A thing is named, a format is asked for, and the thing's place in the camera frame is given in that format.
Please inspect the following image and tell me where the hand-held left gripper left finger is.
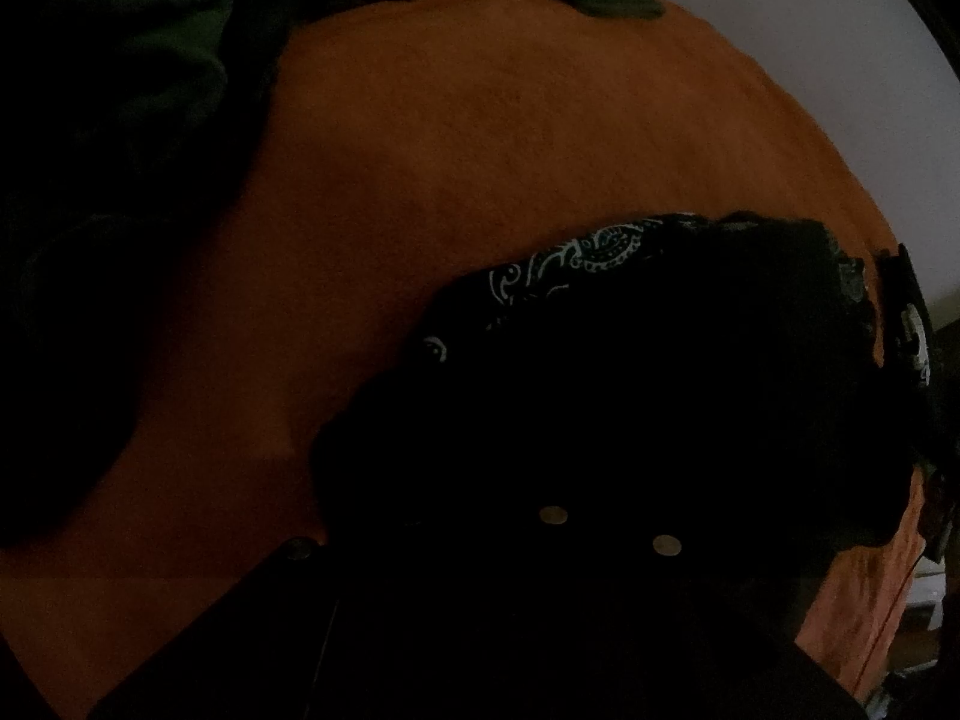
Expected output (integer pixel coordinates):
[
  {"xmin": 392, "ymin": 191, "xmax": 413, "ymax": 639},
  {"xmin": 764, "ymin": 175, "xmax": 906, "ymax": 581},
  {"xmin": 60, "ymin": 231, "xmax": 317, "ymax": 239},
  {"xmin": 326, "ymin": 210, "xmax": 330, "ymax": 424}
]
[{"xmin": 86, "ymin": 538, "xmax": 467, "ymax": 720}]

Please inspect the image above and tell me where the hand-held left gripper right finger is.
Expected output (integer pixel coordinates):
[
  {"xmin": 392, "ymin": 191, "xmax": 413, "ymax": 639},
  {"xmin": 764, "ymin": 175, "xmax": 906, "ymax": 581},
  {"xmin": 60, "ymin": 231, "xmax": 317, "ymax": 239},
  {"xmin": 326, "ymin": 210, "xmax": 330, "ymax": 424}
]
[{"xmin": 493, "ymin": 502, "xmax": 872, "ymax": 720}]

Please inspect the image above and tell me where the black paisley garment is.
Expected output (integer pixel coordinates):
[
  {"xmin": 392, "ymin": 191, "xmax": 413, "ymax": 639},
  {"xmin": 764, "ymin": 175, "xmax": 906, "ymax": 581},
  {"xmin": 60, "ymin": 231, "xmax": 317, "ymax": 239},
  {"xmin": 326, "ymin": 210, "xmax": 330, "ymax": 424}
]
[{"xmin": 311, "ymin": 211, "xmax": 925, "ymax": 595}]

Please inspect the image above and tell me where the orange bed blanket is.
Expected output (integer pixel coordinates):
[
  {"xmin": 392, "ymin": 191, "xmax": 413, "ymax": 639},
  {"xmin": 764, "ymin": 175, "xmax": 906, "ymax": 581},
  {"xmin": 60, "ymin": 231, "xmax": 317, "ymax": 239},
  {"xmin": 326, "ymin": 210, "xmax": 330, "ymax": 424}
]
[{"xmin": 0, "ymin": 0, "xmax": 931, "ymax": 720}]

